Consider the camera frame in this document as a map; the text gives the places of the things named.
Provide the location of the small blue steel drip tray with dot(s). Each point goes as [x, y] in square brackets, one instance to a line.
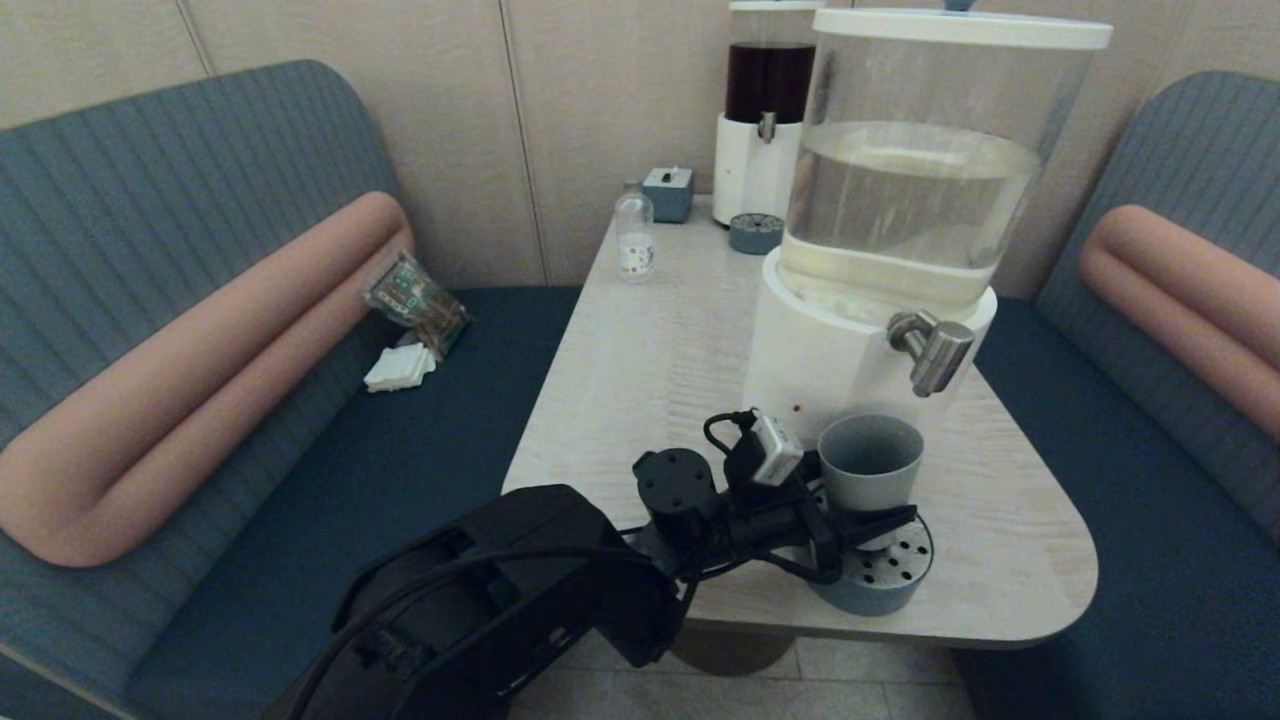
[756, 236]

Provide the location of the steel dark drink dispenser tap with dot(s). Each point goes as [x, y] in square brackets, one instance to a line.
[767, 127]

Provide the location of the dark drink dispenser white base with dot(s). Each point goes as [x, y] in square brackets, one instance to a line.
[750, 170]

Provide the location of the steel water dispenser tap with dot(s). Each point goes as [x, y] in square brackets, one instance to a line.
[935, 350]

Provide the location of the grey plastic cup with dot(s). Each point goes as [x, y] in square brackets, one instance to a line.
[870, 470]

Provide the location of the clear green snack packet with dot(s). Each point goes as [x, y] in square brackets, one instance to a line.
[415, 298]

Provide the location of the blue ribbed booth sofa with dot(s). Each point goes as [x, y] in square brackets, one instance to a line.
[250, 500]
[1150, 560]

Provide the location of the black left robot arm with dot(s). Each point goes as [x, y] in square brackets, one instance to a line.
[520, 600]

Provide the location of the clear plastic bottle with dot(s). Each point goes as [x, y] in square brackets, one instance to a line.
[634, 243]

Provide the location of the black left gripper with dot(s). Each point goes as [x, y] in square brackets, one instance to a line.
[770, 525]

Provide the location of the pink bolster cushion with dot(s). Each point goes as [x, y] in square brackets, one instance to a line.
[1200, 300]
[200, 380]

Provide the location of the white folded napkins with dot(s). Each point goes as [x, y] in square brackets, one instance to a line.
[400, 368]

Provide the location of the clear water dispenser white base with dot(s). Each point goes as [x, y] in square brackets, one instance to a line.
[900, 200]

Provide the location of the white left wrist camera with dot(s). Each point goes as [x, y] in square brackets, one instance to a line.
[775, 448]

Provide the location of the large blue steel drip tray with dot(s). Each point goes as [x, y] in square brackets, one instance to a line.
[885, 580]

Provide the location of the blue-grey tissue box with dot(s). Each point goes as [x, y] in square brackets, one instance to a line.
[668, 195]

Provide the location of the bronze table pedestal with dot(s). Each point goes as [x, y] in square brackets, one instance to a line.
[745, 650]

